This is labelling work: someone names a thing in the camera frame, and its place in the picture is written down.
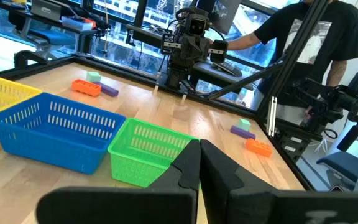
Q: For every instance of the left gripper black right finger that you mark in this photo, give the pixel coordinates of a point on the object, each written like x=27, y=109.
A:
x=259, y=208

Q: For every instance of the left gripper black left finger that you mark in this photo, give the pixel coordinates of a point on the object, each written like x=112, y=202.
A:
x=120, y=205

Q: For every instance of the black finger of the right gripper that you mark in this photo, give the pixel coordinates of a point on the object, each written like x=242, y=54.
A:
x=168, y=44
x=218, y=51

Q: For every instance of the purple rectangular block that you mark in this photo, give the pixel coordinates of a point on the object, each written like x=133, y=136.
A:
x=109, y=90
x=242, y=133

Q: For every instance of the mint green block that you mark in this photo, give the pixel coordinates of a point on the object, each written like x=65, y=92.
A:
x=93, y=76
x=244, y=124

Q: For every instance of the orange studded building block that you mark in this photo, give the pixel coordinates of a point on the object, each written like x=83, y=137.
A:
x=258, y=147
x=85, y=87

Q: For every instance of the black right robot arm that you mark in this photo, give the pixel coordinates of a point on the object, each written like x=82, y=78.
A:
x=174, y=77

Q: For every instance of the black keyboard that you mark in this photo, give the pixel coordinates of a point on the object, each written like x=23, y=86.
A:
x=227, y=68

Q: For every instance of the black desk with monitor pole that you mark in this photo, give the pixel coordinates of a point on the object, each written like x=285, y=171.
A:
x=148, y=34

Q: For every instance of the black desk with keyboard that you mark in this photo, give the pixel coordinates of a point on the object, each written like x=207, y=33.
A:
x=204, y=70

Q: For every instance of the black computer monitor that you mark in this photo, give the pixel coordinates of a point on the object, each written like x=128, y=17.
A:
x=225, y=15

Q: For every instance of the green plastic basket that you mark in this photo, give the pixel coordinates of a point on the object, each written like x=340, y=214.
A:
x=135, y=168

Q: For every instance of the blue plastic basket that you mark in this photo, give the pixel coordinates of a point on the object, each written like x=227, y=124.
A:
x=57, y=149

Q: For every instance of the white tray with orange parts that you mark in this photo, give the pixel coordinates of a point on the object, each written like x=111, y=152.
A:
x=78, y=24

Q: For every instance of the person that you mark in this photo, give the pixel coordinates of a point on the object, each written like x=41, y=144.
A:
x=322, y=18

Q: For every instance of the silver case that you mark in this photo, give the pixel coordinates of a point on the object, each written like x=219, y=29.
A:
x=46, y=10

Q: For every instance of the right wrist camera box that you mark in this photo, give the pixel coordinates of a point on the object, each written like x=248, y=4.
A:
x=196, y=27

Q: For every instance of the black aluminium table frame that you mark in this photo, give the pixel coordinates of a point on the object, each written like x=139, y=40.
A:
x=120, y=67

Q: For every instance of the dark chair with white frame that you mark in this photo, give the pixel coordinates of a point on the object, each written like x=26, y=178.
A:
x=340, y=168

